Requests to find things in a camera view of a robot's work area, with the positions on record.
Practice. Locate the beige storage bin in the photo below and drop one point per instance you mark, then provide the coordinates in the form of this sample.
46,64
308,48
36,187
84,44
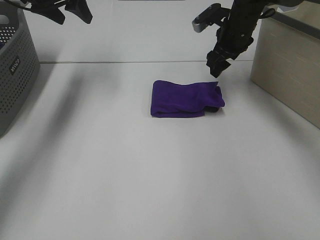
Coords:
287,58

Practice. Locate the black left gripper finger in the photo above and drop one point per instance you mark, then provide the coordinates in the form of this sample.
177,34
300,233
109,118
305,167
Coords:
54,14
80,9

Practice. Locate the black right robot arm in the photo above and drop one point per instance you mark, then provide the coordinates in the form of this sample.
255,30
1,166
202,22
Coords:
236,28

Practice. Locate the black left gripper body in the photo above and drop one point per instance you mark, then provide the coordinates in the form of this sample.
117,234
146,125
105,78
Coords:
36,6

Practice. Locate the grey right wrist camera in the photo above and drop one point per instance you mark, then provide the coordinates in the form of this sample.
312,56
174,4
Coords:
213,15

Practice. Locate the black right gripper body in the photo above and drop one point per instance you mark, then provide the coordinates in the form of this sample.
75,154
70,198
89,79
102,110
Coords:
230,46

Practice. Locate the grey perforated laundry basket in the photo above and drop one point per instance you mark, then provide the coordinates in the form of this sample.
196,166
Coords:
19,64

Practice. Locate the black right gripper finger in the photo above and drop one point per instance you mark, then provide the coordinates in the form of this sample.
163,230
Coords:
224,65
213,61

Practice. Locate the purple towel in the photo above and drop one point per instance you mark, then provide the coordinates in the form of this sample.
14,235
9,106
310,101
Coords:
172,100

